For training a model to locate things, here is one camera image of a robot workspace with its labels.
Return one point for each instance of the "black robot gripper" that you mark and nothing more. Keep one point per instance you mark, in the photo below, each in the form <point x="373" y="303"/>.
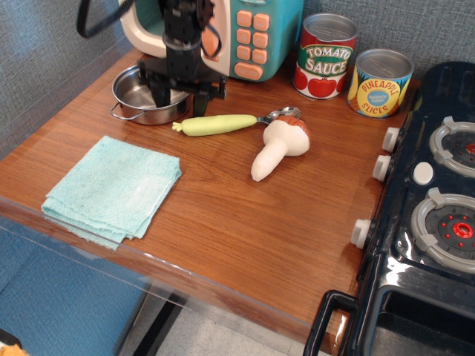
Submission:
<point x="182" y="69"/>

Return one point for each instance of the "small steel pot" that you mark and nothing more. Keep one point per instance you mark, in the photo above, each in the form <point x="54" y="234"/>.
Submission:
<point x="134" y="102"/>

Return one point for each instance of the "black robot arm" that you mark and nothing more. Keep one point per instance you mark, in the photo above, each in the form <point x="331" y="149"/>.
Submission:
<point x="185" y="20"/>

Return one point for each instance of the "teal toy microwave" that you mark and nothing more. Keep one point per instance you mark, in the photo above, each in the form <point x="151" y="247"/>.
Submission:
<point x="249" y="40"/>

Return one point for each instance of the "white plush mushroom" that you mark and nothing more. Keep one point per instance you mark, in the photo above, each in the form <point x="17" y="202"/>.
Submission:
<point x="284" y="136"/>

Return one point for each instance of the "light blue folded cloth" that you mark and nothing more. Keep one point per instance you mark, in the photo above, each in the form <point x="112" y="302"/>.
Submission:
<point x="113" y="192"/>

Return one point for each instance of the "tomato sauce can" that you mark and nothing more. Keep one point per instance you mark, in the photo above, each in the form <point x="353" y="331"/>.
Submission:
<point x="326" y="47"/>

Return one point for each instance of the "pineapple slices can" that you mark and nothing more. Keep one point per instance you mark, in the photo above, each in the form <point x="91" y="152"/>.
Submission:
<point x="380" y="81"/>

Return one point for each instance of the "black toy stove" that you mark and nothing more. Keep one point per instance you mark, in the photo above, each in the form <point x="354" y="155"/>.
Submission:
<point x="416" y="277"/>

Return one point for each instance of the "orange plush object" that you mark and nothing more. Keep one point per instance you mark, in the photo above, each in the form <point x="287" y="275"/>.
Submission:
<point x="12" y="350"/>

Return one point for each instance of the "green carrot-handle spoon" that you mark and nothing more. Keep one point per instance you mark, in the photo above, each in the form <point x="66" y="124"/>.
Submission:
<point x="226" y="123"/>

